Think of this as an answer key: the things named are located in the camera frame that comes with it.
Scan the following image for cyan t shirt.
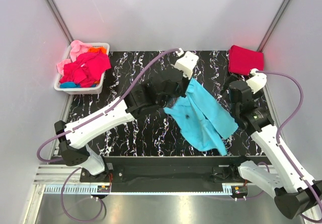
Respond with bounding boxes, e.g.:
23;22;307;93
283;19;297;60
164;78;238;156

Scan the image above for aluminium frame rail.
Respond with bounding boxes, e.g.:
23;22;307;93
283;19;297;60
32;165;84;184

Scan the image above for orange t shirt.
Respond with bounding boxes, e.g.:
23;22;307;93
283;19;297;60
88;47;107;54

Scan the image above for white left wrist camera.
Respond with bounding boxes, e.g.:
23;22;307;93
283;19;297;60
174;51;199;80

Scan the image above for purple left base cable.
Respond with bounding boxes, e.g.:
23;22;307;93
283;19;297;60
61;167;107;222

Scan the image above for white plastic laundry basket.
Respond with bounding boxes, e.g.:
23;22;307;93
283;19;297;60
54;43;110;95

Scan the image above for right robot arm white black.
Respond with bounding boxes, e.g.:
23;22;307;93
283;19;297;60
221;69;321;219

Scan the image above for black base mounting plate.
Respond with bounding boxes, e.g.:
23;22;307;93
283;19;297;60
80;156;249;194

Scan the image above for folded red t shirt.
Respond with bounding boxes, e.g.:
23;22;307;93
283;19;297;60
228;45;265;76

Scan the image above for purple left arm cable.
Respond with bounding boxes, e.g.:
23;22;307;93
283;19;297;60
37;47;183;163

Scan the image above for magenta t shirt in basket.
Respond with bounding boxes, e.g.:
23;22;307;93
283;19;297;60
59;51;111;88

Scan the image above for light pink t shirt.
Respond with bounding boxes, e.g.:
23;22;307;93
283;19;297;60
56;40;92;76

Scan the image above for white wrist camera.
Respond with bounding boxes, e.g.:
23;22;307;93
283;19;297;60
174;51;199;80
246;68;267;94

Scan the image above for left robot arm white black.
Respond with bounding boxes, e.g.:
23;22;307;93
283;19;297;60
55;66;192;182

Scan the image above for blue t shirt in basket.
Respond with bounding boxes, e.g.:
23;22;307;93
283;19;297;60
59;82;83;89

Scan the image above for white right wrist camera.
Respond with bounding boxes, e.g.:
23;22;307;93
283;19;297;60
246;68;267;94

